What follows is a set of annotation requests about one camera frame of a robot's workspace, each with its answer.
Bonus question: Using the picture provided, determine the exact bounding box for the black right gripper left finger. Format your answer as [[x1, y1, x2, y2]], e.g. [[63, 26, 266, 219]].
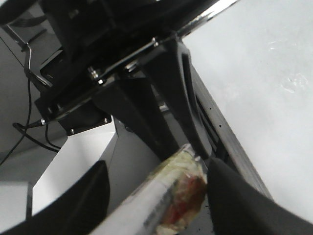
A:
[[4, 160, 110, 235]]

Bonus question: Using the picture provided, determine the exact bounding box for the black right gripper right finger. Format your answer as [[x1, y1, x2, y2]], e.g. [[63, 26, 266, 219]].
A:
[[207, 158, 313, 235]]

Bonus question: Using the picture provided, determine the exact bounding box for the red taped wad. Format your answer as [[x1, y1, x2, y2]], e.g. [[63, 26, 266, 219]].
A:
[[156, 144, 207, 235]]

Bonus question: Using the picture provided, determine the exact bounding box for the white whiteboard marker pen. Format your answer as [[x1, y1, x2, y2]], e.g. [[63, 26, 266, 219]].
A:
[[88, 143, 196, 235]]

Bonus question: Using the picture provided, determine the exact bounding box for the white whiteboard surface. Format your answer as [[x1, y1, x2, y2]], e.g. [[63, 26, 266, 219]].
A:
[[183, 0, 313, 221]]

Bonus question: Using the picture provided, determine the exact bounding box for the white box furniture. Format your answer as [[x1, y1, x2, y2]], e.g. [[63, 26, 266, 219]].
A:
[[0, 122, 160, 213]]

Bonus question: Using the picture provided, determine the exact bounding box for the grey aluminium whiteboard frame rail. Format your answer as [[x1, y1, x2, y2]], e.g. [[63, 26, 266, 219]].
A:
[[173, 0, 272, 200]]

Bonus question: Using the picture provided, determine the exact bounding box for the thin black cable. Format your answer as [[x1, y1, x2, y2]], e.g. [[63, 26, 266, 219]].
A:
[[0, 43, 62, 165]]

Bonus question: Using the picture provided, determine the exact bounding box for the black robot stand bracket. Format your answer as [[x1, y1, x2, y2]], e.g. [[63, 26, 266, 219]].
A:
[[0, 0, 225, 160]]

